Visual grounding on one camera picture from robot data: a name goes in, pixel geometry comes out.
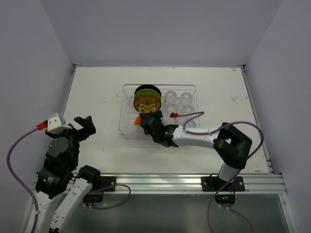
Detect yellow patterned plate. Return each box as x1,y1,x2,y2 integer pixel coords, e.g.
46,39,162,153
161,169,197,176
134,94,161,114

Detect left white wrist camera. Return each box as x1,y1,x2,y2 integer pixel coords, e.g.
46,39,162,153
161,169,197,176
47,113,72,134

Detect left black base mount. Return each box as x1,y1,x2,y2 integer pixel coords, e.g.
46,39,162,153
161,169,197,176
100,176,117,188

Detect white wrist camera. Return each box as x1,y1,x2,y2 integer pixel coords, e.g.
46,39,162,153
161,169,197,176
161,113,179,126
47,113,72,134

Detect aluminium front rail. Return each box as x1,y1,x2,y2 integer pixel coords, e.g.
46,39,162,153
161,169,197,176
101,173,287,195

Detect right black controller box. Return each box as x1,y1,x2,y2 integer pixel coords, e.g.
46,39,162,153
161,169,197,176
215,194,236,208

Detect left black controller box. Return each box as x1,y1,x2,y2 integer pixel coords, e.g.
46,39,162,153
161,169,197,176
83,194,104,205

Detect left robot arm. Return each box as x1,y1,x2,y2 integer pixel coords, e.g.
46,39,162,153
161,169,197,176
25,114,100,233

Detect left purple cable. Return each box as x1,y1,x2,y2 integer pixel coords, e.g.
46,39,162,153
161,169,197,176
6,120,49,233

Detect black controller box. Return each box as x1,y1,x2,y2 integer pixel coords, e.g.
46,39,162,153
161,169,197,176
83,194,104,205
215,194,236,208

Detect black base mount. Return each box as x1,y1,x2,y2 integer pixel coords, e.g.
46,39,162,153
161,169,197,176
201,173,245,192
100,176,117,188

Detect clear plastic dish rack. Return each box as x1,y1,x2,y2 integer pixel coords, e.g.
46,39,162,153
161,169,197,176
118,83,202,140

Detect orange plastic bowl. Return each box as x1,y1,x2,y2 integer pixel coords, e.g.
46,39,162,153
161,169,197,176
135,116,141,126

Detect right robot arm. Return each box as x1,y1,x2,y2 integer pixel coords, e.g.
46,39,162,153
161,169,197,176
139,111,252,183

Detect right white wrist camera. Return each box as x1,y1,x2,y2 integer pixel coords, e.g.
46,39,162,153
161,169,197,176
161,113,179,126

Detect clear glass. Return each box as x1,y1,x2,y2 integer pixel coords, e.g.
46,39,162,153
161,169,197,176
183,119,197,128
180,104,195,117
165,104,178,116
165,91,177,104
180,92,193,105

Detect lime green plate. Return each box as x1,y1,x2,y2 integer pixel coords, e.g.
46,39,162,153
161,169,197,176
134,89,161,100

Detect clear glass back left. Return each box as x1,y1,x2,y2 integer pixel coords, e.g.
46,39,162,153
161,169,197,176
165,91,177,104

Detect clear glass front right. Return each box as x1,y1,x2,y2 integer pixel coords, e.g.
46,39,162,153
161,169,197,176
183,119,197,128

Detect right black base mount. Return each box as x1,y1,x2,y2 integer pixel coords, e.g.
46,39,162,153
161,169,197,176
201,173,245,192

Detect clear glass middle right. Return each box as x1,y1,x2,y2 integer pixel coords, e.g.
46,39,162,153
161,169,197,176
180,104,195,117

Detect clear glass middle left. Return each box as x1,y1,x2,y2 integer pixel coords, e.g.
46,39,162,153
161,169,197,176
165,104,178,116

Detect black plate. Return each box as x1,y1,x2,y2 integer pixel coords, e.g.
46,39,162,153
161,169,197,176
134,84,161,96

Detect clear glass back right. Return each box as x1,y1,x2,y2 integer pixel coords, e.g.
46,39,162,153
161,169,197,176
180,92,193,105

